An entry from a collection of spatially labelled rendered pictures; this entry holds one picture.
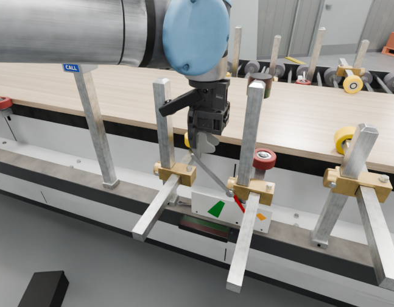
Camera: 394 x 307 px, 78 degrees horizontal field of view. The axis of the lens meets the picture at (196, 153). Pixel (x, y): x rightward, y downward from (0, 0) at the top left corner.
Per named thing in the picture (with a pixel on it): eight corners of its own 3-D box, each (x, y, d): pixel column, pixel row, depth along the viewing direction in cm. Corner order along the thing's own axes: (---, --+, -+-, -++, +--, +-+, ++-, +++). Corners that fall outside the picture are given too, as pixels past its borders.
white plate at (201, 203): (267, 234, 78) (272, 212, 72) (191, 212, 85) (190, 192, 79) (267, 232, 78) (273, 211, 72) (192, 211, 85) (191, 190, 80)
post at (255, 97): (242, 226, 81) (264, 84, 54) (231, 223, 82) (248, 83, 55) (243, 218, 84) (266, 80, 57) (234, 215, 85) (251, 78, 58)
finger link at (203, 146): (212, 168, 60) (214, 136, 55) (190, 164, 62) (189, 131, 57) (216, 161, 62) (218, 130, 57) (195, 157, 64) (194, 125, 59)
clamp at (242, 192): (270, 206, 71) (273, 194, 69) (225, 195, 75) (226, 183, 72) (272, 194, 76) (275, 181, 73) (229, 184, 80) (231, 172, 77)
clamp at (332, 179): (384, 205, 58) (394, 189, 55) (323, 192, 62) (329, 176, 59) (378, 189, 63) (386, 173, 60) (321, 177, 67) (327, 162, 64)
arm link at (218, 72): (175, 58, 47) (193, 47, 54) (176, 83, 49) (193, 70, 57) (220, 61, 44) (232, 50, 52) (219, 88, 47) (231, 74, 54)
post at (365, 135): (316, 261, 78) (381, 130, 51) (305, 258, 79) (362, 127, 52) (316, 252, 81) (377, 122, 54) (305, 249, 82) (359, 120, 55)
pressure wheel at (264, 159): (269, 190, 80) (275, 162, 74) (245, 184, 83) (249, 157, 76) (271, 176, 87) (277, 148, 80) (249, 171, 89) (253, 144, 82)
